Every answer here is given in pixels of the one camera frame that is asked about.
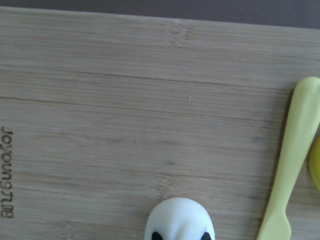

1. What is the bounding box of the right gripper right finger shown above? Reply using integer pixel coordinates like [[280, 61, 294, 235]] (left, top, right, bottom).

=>
[[201, 232, 212, 240]]

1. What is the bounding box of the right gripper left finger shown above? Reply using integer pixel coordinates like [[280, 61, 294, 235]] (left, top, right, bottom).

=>
[[151, 231, 162, 240]]

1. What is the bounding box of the white steamed bun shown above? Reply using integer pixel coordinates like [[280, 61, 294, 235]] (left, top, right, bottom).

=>
[[143, 197, 216, 240]]

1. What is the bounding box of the bamboo cutting board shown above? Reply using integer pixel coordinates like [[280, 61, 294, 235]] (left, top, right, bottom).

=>
[[0, 7, 320, 240]]

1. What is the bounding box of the upper lemon half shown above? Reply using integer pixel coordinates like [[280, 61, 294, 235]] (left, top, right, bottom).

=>
[[308, 137, 320, 190]]

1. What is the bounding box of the yellow plastic knife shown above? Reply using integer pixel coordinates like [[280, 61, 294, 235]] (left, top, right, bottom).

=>
[[257, 76, 320, 240]]

